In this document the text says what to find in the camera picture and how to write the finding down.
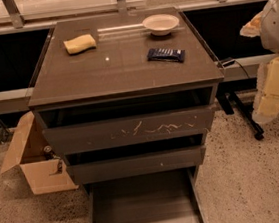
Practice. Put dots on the yellow sponge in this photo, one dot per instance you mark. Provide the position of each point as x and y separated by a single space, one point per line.
80 44

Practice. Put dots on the open bottom drawer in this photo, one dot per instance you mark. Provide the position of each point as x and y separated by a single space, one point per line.
165 197

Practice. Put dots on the black table leg with caster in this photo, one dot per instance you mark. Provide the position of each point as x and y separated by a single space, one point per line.
225 100

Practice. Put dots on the middle drawer grey front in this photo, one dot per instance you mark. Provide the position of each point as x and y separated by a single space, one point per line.
111 169

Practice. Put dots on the dark grey drawer cabinet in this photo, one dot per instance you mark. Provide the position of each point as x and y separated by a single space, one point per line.
115 80

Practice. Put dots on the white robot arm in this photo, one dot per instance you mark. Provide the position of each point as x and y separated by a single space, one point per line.
266 26

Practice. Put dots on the black power adapter with cable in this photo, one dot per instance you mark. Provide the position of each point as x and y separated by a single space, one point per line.
233 69

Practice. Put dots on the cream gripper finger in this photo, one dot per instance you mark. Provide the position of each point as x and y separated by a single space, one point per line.
266 102
253 27

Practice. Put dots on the blue rxbar blueberry bar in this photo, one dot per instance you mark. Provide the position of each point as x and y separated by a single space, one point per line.
165 54

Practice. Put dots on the white bowl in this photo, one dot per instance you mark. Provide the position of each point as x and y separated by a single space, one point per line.
161 25

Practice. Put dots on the drawer grey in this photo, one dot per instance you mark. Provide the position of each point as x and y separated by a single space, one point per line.
111 169
128 131

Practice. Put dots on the dark bottle in box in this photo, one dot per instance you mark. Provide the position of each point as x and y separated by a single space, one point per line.
51 155

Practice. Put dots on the top drawer grey front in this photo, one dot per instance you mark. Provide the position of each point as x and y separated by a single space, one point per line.
128 131

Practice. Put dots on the open cardboard box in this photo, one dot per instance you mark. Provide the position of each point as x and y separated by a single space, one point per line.
26 152

